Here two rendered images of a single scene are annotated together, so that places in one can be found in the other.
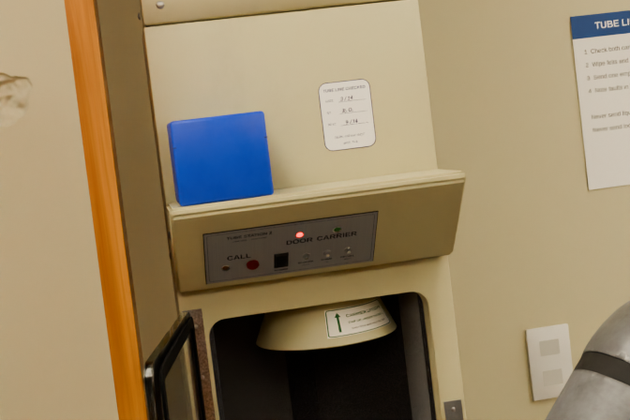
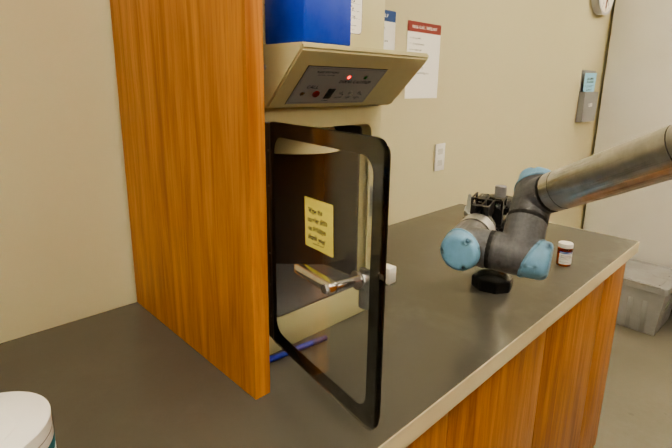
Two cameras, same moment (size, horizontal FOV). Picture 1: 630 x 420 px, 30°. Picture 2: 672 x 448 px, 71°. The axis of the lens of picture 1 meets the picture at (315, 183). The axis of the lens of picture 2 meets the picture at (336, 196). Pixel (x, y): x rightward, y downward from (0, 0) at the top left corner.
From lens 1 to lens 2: 0.81 m
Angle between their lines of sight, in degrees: 37
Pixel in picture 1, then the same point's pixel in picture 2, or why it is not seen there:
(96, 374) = (100, 175)
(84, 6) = not seen: outside the picture
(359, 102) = (357, 5)
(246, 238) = (325, 74)
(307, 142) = not seen: hidden behind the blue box
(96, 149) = not seen: outside the picture
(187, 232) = (301, 62)
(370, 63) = not seen: outside the picture
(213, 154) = (325, 8)
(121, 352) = (255, 143)
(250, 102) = not seen: outside the picture
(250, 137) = (344, 3)
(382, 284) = (354, 118)
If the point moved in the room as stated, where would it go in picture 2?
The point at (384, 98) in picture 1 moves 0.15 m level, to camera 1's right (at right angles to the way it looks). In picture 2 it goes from (367, 7) to (421, 14)
